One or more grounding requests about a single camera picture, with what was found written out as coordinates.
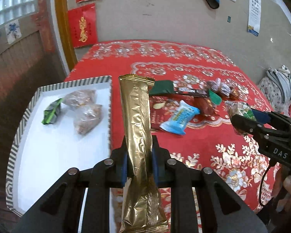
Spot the silver green snack packet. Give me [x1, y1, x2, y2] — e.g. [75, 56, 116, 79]
[225, 100, 256, 120]

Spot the small red brown candy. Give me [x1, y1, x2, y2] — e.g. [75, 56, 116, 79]
[229, 87, 240, 101]

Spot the green jelly cup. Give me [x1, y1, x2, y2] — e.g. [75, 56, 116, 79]
[208, 90, 222, 106]

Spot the clear bagged brown candy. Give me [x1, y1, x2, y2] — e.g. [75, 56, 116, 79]
[207, 78, 221, 93]

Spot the light blue snack packet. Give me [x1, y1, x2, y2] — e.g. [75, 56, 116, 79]
[160, 100, 200, 135]

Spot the dark brown chocolate bar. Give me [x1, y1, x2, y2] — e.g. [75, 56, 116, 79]
[174, 87, 209, 98]

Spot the long gold foil packet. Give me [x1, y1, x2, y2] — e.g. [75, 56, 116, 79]
[119, 74, 168, 232]

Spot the dark red snack packet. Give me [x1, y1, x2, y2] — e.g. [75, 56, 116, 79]
[150, 96, 180, 130]

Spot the dark green snack pouch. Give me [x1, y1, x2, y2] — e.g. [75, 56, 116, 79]
[149, 80, 174, 96]

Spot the person right hand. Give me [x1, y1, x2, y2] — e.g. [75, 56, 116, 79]
[272, 165, 291, 212]

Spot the floral fabric pile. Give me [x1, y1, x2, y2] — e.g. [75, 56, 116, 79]
[258, 65, 291, 118]

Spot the red floral tablecloth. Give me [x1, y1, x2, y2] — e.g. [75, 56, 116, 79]
[64, 39, 290, 233]

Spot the striped white tray box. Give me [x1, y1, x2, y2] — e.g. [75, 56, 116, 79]
[6, 76, 112, 217]

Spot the green candy wrapper in tray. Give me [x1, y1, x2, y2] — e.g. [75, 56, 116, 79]
[42, 98, 62, 125]

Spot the clear bagged pastry lower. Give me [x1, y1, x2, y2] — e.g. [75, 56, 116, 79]
[73, 104, 103, 135]

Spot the clear bagged pastry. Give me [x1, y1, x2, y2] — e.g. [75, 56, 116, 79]
[62, 90, 96, 109]
[73, 104, 103, 135]

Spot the clear bagged pastry upper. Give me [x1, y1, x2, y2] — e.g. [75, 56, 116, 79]
[62, 90, 96, 109]

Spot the blue flower sticker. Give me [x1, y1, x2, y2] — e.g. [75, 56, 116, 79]
[4, 19, 22, 44]

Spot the red banner lower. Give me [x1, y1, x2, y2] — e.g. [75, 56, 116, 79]
[68, 3, 98, 48]

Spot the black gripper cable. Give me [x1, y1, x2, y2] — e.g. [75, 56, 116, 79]
[258, 158, 278, 208]

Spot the white wall poster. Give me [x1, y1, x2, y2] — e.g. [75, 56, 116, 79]
[247, 0, 261, 36]

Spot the wooden door frame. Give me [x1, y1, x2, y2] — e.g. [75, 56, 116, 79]
[55, 0, 77, 73]

